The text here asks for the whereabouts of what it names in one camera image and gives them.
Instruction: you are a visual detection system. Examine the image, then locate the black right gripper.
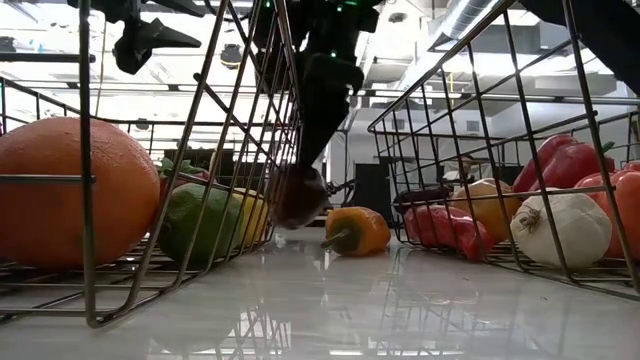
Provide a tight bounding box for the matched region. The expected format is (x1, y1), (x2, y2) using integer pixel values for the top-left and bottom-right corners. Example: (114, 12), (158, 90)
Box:
(252, 0), (381, 174)

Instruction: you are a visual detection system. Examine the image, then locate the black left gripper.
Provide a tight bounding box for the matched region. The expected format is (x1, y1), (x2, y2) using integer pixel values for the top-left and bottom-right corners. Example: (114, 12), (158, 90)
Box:
(67, 0), (207, 76)

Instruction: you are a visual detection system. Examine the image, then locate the dark purple plum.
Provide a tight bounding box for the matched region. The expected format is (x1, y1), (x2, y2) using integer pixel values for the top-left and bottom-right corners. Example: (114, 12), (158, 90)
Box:
(268, 166), (332, 231)

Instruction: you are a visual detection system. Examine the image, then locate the long orange pepper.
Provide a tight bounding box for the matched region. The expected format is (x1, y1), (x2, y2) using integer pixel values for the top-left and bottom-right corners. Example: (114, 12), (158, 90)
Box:
(319, 206), (393, 258)

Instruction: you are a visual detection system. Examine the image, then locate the yellow lemon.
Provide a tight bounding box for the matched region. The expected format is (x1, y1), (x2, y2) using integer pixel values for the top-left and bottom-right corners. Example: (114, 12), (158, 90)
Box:
(232, 187), (271, 246)

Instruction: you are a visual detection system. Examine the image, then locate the green lime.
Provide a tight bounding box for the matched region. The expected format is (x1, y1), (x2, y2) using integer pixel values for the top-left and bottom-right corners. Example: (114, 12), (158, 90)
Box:
(157, 182), (246, 266)

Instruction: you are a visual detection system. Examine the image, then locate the red chili pepper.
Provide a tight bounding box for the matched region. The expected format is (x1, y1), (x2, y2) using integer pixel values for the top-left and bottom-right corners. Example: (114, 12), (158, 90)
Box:
(402, 203), (496, 262)

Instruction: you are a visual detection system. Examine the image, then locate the orange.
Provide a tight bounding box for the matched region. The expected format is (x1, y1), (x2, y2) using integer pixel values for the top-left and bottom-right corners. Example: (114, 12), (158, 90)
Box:
(0, 116), (162, 271)

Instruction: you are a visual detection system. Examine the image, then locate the red bell pepper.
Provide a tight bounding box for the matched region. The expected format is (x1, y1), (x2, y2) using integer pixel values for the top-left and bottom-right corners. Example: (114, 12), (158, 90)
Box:
(524, 133), (617, 195)

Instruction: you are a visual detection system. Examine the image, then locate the white garlic bulb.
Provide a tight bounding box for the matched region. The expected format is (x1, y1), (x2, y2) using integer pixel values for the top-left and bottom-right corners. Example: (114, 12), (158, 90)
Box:
(509, 188), (614, 270)

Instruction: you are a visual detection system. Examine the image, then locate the smooth red tomato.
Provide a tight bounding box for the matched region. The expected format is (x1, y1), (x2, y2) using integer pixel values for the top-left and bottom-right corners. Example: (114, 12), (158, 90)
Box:
(573, 160), (640, 260)

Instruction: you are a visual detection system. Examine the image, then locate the round black ceiling fixture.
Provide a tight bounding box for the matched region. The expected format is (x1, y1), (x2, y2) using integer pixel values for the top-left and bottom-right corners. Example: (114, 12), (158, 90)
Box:
(219, 43), (244, 70)

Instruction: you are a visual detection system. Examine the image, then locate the dark cabinet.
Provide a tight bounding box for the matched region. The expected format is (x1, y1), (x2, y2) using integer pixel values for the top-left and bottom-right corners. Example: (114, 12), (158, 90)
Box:
(354, 162), (391, 224)

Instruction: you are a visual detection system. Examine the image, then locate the wire basket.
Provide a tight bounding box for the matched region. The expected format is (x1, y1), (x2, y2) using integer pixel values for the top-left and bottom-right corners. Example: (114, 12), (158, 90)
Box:
(367, 0), (640, 301)
(0, 0), (306, 329)

